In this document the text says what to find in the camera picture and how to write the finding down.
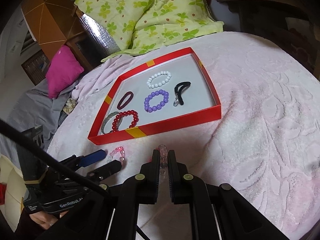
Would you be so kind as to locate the person's left forearm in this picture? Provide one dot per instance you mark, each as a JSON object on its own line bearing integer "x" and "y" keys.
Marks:
{"x": 26, "y": 227}

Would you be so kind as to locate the orange cabinet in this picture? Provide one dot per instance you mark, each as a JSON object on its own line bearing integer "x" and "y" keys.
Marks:
{"x": 50, "y": 12}

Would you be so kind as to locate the pale pink blanket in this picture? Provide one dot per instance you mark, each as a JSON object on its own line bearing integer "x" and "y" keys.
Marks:
{"x": 262, "y": 105}

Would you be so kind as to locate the dark wicker basket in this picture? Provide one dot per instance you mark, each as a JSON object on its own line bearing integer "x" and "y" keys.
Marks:
{"x": 35, "y": 66}

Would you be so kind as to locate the grey-green bangle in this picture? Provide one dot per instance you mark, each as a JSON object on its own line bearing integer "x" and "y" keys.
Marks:
{"x": 106, "y": 122}

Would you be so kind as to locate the magenta pillow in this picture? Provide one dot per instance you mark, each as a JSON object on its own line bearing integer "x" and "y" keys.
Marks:
{"x": 62, "y": 72}

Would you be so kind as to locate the cream cushion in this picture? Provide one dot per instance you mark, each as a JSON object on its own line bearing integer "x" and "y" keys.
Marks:
{"x": 12, "y": 185}

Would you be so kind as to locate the patterned cloth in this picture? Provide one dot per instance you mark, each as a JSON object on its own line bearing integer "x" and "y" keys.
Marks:
{"x": 70, "y": 105}

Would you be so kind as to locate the red cardboard box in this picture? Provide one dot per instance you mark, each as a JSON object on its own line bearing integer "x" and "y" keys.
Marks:
{"x": 162, "y": 128}

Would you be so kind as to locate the grey bed sheet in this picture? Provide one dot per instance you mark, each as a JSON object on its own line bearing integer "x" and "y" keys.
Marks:
{"x": 32, "y": 105}

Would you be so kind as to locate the black device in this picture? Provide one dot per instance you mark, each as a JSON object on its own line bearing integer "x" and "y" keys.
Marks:
{"x": 33, "y": 136}

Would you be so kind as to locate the wooden bed frame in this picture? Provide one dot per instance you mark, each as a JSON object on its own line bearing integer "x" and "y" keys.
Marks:
{"x": 77, "y": 46}

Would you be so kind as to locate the green clover quilt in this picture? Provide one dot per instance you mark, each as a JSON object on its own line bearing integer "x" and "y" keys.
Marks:
{"x": 150, "y": 12}

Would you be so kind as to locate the person's left hand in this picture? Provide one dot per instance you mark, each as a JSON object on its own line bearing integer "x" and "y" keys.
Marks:
{"x": 42, "y": 218}

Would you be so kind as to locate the dark wooden furniture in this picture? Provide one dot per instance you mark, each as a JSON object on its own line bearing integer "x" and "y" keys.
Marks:
{"x": 275, "y": 10}

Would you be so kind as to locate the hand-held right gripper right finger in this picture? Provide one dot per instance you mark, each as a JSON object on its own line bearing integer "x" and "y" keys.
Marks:
{"x": 171, "y": 173}

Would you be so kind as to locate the silver foil mat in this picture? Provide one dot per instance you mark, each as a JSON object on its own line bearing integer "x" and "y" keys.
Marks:
{"x": 100, "y": 35}

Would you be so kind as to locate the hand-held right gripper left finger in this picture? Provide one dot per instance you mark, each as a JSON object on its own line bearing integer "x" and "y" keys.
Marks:
{"x": 156, "y": 173}

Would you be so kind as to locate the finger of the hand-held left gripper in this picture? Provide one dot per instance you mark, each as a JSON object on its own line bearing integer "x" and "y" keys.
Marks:
{"x": 112, "y": 166}
{"x": 93, "y": 157}

